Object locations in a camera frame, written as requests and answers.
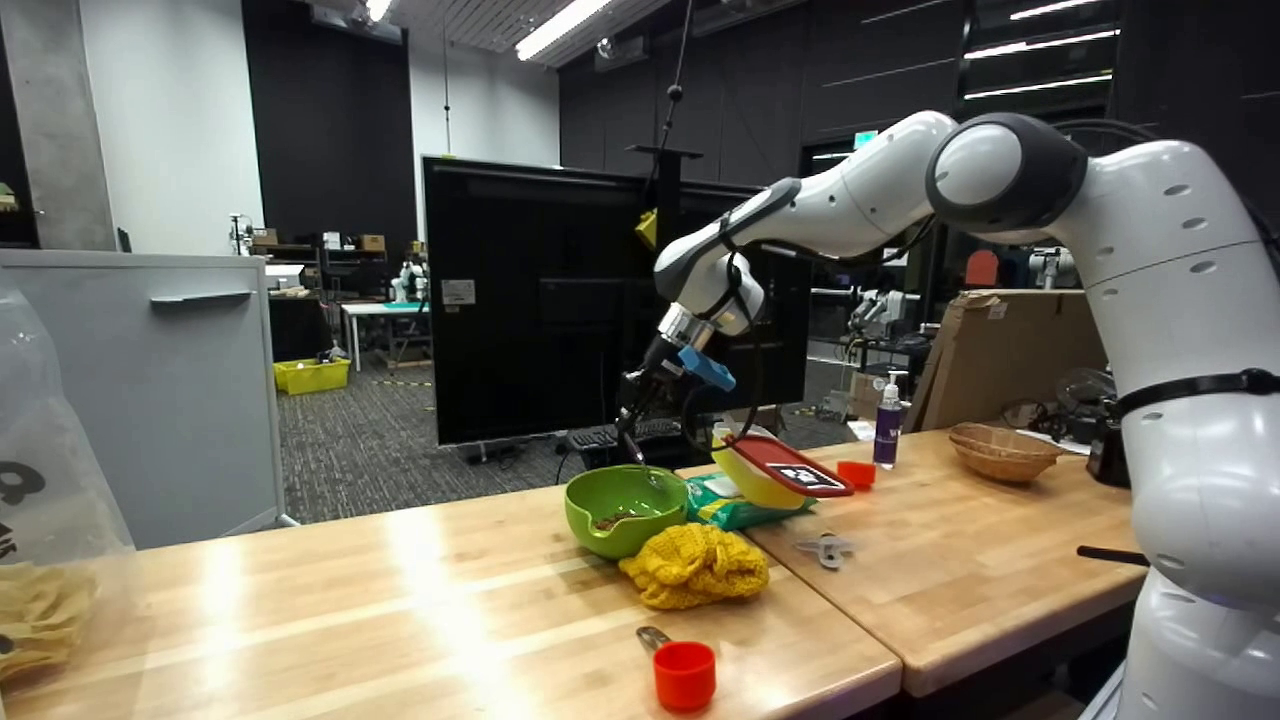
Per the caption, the yellow crocheted cloth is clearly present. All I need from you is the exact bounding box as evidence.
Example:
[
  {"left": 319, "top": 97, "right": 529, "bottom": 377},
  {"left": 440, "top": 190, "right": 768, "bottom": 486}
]
[{"left": 618, "top": 519, "right": 775, "bottom": 615}]

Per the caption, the clear plastic bag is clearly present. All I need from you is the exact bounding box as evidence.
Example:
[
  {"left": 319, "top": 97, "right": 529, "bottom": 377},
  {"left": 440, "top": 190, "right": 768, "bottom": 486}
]
[{"left": 0, "top": 285, "right": 139, "bottom": 692}]

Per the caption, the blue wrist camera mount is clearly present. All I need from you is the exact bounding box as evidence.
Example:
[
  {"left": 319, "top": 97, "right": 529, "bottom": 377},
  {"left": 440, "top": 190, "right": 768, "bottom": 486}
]
[{"left": 671, "top": 342, "right": 741, "bottom": 395}]

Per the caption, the purple soap pump bottle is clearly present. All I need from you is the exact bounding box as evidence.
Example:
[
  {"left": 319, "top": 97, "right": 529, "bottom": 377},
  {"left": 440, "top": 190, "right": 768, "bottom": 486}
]
[{"left": 872, "top": 368, "right": 907, "bottom": 471}]

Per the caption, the black stand pole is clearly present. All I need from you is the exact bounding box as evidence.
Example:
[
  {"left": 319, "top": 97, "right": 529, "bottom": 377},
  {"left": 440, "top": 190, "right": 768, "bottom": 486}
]
[{"left": 618, "top": 0, "right": 720, "bottom": 470}]

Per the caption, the large black monitor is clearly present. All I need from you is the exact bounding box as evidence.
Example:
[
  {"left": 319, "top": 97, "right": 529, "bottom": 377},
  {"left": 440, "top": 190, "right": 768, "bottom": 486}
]
[{"left": 421, "top": 154, "right": 822, "bottom": 448}]

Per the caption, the thin black rod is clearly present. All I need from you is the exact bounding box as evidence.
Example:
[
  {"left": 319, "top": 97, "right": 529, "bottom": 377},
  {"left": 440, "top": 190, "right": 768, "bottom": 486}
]
[{"left": 1073, "top": 539, "right": 1154, "bottom": 570}]

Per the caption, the wooden bowl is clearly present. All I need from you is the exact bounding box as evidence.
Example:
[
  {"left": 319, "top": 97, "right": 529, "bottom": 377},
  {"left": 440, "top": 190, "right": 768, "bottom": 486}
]
[{"left": 945, "top": 421, "right": 1063, "bottom": 488}]

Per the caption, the yellow storage bin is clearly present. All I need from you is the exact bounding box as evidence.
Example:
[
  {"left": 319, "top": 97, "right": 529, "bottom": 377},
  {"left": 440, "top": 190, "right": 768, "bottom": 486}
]
[{"left": 271, "top": 353, "right": 358, "bottom": 402}]

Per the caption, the small grey metal piece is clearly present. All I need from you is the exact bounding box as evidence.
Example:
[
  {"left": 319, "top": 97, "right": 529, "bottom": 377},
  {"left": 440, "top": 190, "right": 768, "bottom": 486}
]
[{"left": 800, "top": 532, "right": 862, "bottom": 577}]

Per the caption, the grey cabinet with handle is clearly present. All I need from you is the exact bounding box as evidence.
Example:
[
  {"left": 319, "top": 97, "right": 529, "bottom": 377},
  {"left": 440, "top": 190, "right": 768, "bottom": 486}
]
[{"left": 0, "top": 250, "right": 289, "bottom": 551}]

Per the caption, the green yellow snack bag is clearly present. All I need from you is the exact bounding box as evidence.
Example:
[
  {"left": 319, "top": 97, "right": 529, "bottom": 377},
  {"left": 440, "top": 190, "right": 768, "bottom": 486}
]
[{"left": 682, "top": 471, "right": 803, "bottom": 538}]

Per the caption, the green plastic bowl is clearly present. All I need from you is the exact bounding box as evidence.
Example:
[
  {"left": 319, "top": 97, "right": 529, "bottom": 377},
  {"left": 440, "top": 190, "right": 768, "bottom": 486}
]
[{"left": 559, "top": 461, "right": 695, "bottom": 563}]

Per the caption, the yellow plastic container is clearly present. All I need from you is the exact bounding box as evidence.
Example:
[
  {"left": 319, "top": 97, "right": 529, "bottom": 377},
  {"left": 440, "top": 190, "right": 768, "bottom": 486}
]
[{"left": 708, "top": 437, "right": 822, "bottom": 515}]

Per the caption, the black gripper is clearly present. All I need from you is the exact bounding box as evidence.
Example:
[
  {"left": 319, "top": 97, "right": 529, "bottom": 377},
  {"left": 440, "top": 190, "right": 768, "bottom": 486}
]
[{"left": 610, "top": 349, "right": 720, "bottom": 461}]

